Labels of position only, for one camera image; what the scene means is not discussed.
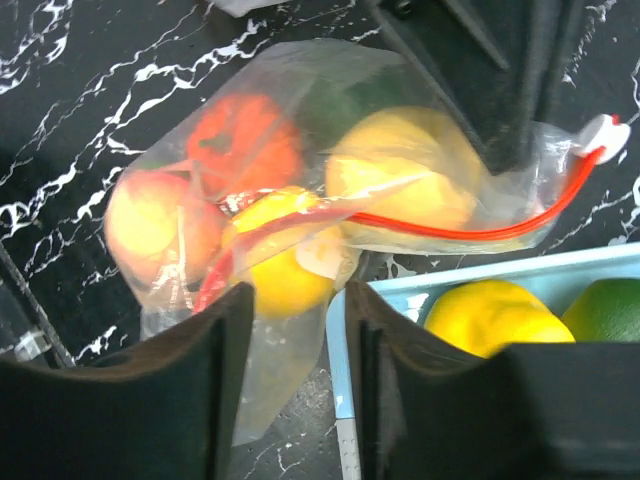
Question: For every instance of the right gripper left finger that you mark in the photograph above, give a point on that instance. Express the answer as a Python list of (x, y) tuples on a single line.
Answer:
[(164, 408)]

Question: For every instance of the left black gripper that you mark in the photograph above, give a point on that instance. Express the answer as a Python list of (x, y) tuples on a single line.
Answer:
[(497, 66)]

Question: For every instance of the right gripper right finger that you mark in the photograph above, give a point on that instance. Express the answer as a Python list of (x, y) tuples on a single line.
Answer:
[(427, 410)]

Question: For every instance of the yellow fake bell pepper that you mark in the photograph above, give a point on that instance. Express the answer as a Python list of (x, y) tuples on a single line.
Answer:
[(485, 316)]

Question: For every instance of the clear zip bag with fruit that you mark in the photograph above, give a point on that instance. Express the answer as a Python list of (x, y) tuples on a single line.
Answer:
[(515, 210)]

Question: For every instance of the green fake mango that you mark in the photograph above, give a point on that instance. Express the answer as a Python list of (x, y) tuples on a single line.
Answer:
[(607, 310)]

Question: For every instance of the fake peach apple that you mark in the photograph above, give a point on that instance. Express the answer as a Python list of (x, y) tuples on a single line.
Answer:
[(414, 161)]

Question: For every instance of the fake pink peach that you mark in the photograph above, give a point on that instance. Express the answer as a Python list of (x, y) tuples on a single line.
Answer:
[(155, 223)]

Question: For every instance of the fake green fruit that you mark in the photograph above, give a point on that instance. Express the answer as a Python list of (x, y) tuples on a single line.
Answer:
[(330, 110)]

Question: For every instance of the yellow fake lemon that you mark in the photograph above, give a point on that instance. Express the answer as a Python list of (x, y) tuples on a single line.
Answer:
[(294, 269)]

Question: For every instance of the blue plastic basket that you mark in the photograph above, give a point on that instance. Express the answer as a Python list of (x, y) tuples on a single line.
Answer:
[(555, 279)]

